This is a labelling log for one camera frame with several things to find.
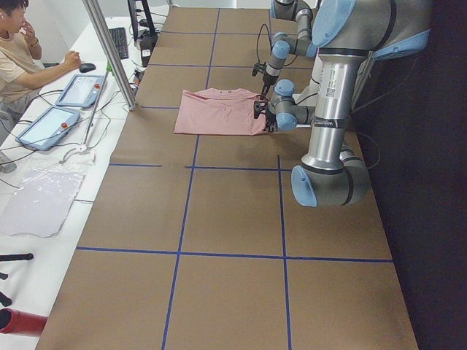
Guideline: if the black box with white label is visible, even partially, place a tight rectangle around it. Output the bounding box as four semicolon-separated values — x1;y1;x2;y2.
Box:
139;32;158;67

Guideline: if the metal reacher grabber tool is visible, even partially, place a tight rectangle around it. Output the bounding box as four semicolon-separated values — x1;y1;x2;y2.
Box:
58;65;112;165

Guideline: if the red cylinder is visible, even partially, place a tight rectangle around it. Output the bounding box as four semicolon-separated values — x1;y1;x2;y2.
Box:
1;308;47;337

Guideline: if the seated person in beige shirt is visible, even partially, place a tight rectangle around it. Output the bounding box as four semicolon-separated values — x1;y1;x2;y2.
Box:
0;0;82;175

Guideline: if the aluminium frame post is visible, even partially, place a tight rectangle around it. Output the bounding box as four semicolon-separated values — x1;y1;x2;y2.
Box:
82;0;136;111

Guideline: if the paper sheet in plastic sleeve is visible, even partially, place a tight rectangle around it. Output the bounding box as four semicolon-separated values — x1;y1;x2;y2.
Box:
1;151;95;238

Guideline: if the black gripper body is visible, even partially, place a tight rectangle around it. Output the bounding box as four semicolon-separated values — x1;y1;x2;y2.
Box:
253;101;277;132
252;63;278;86

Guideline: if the black keyboard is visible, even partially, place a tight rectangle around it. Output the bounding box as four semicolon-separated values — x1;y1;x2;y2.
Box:
109;27;129;59

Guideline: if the black computer mouse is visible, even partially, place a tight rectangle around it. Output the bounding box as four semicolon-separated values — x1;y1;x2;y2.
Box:
79;63;96;73

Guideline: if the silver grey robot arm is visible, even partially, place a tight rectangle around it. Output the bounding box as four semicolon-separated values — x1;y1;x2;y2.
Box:
252;0;320;99
253;1;432;207

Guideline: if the light blue teach pendant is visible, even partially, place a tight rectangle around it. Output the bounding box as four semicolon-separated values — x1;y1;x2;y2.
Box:
15;106;80;151
55;74;104;108

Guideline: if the pink Snoopy t-shirt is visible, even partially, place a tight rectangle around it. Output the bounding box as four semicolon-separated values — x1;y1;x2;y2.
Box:
174;88;266;136

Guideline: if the black camera tripod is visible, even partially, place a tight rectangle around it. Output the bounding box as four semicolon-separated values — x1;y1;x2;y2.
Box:
0;252;34;308

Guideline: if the black monitor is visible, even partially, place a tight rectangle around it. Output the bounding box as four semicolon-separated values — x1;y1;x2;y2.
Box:
127;0;158;42

